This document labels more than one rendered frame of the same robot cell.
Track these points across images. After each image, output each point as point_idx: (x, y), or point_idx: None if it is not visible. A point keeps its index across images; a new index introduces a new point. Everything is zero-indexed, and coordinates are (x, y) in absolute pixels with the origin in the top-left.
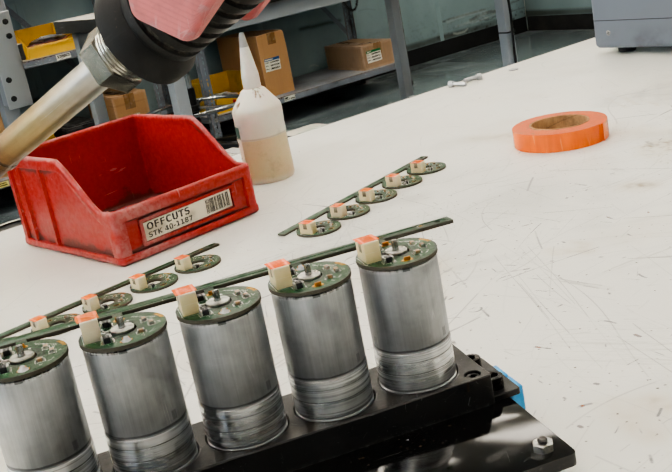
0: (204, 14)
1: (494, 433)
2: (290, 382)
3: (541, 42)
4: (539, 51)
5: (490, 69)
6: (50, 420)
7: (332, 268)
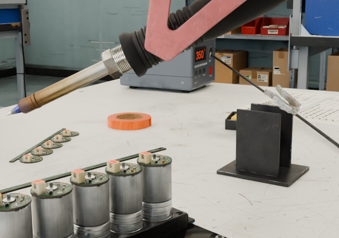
0: (180, 52)
1: (195, 236)
2: (111, 216)
3: (30, 80)
4: (30, 85)
5: (3, 92)
6: (25, 230)
7: (131, 165)
